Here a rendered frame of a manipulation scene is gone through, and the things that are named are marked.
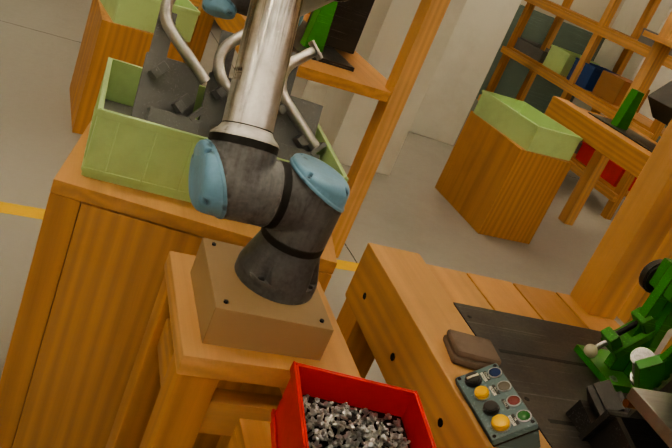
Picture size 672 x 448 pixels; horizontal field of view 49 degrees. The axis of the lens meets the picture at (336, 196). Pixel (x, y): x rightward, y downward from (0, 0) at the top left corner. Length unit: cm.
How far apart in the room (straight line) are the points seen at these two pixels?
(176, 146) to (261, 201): 61
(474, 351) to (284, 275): 38
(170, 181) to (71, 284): 34
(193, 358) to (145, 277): 64
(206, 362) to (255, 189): 29
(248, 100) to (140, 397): 68
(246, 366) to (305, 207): 27
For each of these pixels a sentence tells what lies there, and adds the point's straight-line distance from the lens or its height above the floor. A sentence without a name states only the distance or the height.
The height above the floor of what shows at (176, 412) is 73.
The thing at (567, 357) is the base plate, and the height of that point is 90.
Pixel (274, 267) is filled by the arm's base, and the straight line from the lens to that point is 126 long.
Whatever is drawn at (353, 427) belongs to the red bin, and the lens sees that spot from 114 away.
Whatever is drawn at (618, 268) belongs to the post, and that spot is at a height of 102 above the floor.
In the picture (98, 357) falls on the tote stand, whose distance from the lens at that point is 197.
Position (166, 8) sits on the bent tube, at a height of 117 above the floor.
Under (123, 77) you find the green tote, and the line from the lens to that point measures 213.
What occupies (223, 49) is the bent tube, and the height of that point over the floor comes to 111.
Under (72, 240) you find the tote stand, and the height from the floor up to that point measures 65.
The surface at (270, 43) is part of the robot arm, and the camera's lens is 121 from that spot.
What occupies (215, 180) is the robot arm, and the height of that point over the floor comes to 111.
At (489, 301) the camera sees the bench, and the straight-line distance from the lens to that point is 176.
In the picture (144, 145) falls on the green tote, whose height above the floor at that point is 90.
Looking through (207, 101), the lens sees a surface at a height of 96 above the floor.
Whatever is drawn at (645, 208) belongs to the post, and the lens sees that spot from 191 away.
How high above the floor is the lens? 155
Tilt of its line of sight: 20 degrees down
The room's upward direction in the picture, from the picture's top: 23 degrees clockwise
